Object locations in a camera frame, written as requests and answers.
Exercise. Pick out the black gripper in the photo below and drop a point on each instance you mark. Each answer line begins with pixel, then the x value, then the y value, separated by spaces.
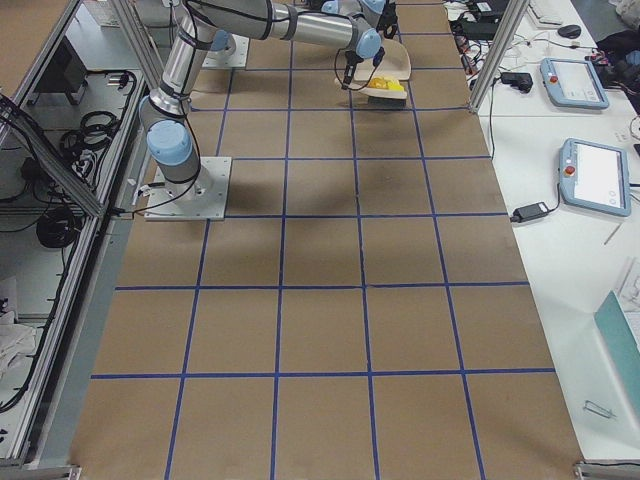
pixel 353 61

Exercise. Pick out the beige dustpan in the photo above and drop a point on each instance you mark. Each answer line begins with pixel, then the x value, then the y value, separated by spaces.
pixel 395 63

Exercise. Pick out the white hand brush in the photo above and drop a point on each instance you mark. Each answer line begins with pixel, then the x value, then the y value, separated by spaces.
pixel 380 97

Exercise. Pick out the yellow sponge wedge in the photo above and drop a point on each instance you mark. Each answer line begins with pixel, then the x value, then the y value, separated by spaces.
pixel 394 85

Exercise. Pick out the brown potato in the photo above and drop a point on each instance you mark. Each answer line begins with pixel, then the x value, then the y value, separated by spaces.
pixel 378 83

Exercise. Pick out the far teach pendant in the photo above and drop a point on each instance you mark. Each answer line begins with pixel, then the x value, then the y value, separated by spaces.
pixel 573 84

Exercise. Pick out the teach pendant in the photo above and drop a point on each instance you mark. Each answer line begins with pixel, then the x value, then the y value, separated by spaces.
pixel 594 176
pixel 573 84

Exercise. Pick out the black computer mouse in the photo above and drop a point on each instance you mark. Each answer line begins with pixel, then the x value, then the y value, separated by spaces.
pixel 569 31

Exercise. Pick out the black power adapter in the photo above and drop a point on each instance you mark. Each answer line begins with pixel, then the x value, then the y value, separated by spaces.
pixel 530 212

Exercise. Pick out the near teach pendant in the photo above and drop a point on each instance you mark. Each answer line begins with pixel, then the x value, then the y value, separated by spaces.
pixel 594 176

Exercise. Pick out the teal folder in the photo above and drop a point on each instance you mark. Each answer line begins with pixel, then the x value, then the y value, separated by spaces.
pixel 621 343

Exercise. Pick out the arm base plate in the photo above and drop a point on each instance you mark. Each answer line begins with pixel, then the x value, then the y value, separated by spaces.
pixel 206 199
pixel 227 51

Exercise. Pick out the aluminium frame post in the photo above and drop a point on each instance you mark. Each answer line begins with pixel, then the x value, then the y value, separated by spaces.
pixel 502 40

